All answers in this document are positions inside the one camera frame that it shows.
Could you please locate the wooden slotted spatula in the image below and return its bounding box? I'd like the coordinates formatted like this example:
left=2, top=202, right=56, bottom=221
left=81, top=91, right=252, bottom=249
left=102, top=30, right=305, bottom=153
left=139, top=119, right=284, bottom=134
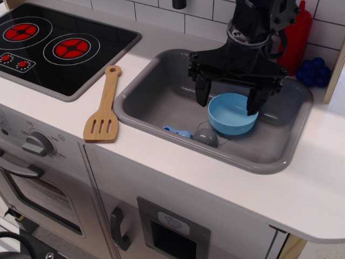
left=83, top=65, right=122, bottom=143

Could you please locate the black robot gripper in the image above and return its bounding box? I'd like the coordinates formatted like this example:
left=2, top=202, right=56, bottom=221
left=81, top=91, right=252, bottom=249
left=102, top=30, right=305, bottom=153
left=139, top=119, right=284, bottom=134
left=188, top=28, right=289, bottom=116

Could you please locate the blue and grey toy spoon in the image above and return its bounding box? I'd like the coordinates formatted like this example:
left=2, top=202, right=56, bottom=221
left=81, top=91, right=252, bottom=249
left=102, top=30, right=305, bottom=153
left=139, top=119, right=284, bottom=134
left=162, top=126, right=218, bottom=147

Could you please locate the light blue plastic bowl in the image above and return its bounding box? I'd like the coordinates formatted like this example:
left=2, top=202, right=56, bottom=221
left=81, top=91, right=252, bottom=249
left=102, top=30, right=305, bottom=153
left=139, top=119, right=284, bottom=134
left=208, top=93, right=259, bottom=135

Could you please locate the grey toy sink basin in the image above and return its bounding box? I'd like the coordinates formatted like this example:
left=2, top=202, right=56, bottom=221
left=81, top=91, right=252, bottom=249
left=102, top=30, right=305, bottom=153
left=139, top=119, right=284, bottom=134
left=113, top=49, right=313, bottom=174

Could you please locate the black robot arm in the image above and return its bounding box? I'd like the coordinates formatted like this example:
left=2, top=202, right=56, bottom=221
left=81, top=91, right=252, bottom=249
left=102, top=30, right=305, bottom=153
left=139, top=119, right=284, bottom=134
left=188, top=1, right=301, bottom=115

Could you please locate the wooden side post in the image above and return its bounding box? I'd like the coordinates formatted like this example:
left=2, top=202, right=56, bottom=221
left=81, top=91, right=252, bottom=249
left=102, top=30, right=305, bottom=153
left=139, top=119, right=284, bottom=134
left=323, top=41, right=345, bottom=104

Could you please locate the grey oven door handle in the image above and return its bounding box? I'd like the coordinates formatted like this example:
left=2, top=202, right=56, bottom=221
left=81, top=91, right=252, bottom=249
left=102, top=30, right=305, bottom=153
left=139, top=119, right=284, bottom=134
left=1, top=150, right=44, bottom=179

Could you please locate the black cable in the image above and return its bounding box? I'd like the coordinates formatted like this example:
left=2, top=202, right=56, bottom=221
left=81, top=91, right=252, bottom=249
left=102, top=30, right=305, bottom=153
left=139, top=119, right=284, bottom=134
left=0, top=230, right=30, bottom=254

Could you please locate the black toy stove top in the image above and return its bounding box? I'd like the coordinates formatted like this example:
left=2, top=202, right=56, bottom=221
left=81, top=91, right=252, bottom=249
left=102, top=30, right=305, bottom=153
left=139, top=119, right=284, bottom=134
left=1, top=3, right=141, bottom=102

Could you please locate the toy oven door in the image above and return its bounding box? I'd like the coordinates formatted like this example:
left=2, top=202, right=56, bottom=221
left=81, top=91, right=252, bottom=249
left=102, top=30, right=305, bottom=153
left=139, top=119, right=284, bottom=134
left=1, top=106, right=112, bottom=258

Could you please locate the grey cabinet door handle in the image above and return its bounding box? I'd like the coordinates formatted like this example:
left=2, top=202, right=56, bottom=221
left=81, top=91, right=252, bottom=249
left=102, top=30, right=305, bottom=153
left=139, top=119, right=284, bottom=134
left=110, top=207, right=131, bottom=251

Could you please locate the grey dispenser panel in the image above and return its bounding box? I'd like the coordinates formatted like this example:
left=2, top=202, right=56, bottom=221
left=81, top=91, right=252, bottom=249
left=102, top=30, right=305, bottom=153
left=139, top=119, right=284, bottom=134
left=137, top=197, right=211, bottom=259

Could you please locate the black hanging cylinder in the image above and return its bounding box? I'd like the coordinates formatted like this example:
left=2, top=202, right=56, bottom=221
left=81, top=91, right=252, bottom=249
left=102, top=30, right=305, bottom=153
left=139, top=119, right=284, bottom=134
left=172, top=0, right=187, bottom=10

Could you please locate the grey oven knob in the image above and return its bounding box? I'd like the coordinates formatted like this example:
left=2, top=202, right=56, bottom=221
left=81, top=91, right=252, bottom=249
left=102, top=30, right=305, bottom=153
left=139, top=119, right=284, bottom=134
left=22, top=132, right=54, bottom=156

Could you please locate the red squeeze bottle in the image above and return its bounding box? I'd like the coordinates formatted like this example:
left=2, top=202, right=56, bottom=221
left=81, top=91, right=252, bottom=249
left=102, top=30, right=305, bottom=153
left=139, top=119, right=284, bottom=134
left=277, top=1, right=313, bottom=76

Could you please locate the blue toy grape bunch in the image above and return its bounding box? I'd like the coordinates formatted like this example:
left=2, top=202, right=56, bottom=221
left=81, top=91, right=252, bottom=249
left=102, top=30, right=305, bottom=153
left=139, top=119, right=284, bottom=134
left=295, top=57, right=331, bottom=88

